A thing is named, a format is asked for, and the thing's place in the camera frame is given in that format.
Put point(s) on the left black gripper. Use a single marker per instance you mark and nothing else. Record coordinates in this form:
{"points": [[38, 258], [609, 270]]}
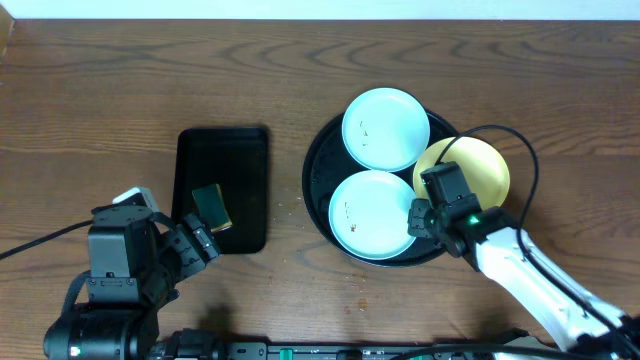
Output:
{"points": [[189, 245]]}

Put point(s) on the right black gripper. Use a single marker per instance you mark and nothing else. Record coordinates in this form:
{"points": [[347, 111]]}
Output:
{"points": [[417, 226]]}

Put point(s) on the yellow green sponge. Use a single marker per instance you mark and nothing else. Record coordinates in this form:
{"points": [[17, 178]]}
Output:
{"points": [[210, 206]]}

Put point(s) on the yellow plate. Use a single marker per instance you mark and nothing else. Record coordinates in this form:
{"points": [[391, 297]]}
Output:
{"points": [[484, 169]]}

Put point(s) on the light blue plate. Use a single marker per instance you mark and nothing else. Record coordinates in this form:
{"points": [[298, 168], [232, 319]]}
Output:
{"points": [[385, 129], [368, 214]]}

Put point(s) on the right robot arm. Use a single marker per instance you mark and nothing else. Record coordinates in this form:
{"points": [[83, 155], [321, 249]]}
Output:
{"points": [[491, 242]]}

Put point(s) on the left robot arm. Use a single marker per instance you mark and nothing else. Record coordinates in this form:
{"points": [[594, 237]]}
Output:
{"points": [[138, 255]]}

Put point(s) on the black rectangular tray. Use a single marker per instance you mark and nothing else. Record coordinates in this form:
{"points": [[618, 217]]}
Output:
{"points": [[236, 159]]}

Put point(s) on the black round tray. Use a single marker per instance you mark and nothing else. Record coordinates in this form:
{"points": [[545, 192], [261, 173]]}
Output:
{"points": [[326, 165]]}

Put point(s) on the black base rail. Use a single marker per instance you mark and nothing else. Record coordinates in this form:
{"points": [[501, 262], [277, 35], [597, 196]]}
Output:
{"points": [[350, 350]]}

